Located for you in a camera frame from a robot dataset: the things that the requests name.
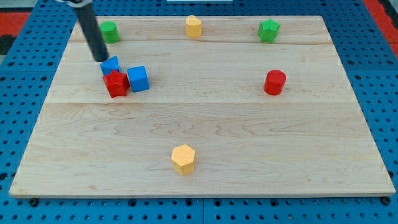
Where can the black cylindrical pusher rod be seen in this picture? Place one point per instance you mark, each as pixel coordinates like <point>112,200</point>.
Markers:
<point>86,17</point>

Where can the red star block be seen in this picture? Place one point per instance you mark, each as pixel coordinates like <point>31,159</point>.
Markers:
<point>116,83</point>

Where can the green star block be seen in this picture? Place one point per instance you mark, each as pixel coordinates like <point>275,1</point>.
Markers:
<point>268,30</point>

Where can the green cylinder block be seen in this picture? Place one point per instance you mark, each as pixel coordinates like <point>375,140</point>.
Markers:
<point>110,32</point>

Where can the blue triangle block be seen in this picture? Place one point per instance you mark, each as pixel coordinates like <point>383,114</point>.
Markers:
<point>109,65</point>

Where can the blue cube block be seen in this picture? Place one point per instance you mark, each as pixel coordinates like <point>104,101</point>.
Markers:
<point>138,78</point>

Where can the yellow heart block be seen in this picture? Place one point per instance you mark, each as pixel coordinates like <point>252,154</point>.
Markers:
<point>193,26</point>

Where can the light wooden board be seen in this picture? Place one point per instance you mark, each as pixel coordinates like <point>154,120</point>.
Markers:
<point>311,140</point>

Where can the yellow hexagon block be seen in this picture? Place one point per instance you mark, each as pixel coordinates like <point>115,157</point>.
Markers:
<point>183,159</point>

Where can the red cylinder block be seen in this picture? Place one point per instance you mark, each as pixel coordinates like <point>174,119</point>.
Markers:
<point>274,82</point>

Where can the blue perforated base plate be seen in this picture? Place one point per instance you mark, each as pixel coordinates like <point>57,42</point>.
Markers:
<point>364,49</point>

